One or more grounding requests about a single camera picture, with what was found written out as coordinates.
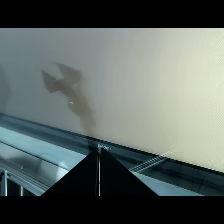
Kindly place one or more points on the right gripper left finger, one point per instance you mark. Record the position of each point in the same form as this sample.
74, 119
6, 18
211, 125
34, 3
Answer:
81, 180

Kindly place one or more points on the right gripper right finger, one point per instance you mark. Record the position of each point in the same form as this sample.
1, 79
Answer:
120, 180

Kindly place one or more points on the silver frame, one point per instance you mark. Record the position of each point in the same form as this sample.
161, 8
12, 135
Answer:
31, 146

